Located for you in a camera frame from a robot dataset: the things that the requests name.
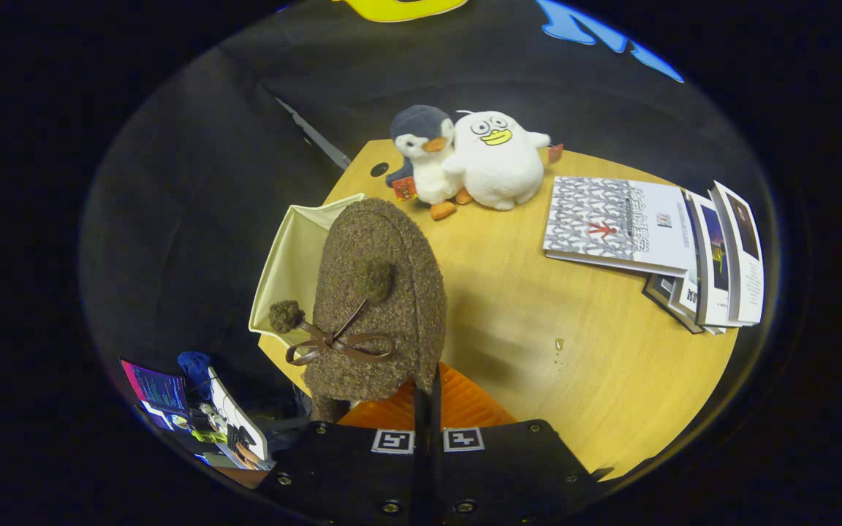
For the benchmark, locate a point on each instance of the grey penguin plush toy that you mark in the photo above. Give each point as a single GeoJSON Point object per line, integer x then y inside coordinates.
{"type": "Point", "coordinates": [428, 172]}

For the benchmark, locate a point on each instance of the grey metal frame pole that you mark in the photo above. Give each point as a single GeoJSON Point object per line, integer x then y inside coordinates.
{"type": "Point", "coordinates": [315, 137]}

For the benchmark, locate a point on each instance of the cream fabric storage box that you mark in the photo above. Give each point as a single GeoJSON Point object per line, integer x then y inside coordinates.
{"type": "Point", "coordinates": [293, 248]}

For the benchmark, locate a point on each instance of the grey patterned book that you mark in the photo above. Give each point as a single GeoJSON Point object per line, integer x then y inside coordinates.
{"type": "Point", "coordinates": [611, 219]}

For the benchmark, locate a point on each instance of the black backdrop cloth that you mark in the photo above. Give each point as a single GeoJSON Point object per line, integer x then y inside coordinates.
{"type": "Point", "coordinates": [209, 183]}

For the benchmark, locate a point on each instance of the white cluttered board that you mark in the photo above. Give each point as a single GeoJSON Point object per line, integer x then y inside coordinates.
{"type": "Point", "coordinates": [242, 424]}

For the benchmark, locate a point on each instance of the white book with night photo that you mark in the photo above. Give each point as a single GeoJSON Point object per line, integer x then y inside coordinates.
{"type": "Point", "coordinates": [713, 292]}

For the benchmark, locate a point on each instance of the white duck plush toy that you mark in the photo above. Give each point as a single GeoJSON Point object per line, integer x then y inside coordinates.
{"type": "Point", "coordinates": [498, 172]}

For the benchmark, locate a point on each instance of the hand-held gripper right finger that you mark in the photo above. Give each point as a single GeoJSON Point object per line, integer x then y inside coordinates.
{"type": "Point", "coordinates": [509, 475]}

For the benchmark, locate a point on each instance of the dark framed book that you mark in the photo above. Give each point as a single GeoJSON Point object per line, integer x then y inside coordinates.
{"type": "Point", "coordinates": [666, 292]}

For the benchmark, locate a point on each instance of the brown woolly slipper shoe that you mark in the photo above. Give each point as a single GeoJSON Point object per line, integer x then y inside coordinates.
{"type": "Point", "coordinates": [392, 241]}

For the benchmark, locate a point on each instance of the colourful monitor screen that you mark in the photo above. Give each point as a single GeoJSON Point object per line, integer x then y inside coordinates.
{"type": "Point", "coordinates": [158, 387]}

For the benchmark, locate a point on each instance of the blue cloth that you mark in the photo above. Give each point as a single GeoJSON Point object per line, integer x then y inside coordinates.
{"type": "Point", "coordinates": [194, 365]}

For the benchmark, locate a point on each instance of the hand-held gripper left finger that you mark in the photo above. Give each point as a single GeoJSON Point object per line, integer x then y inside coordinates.
{"type": "Point", "coordinates": [355, 475]}

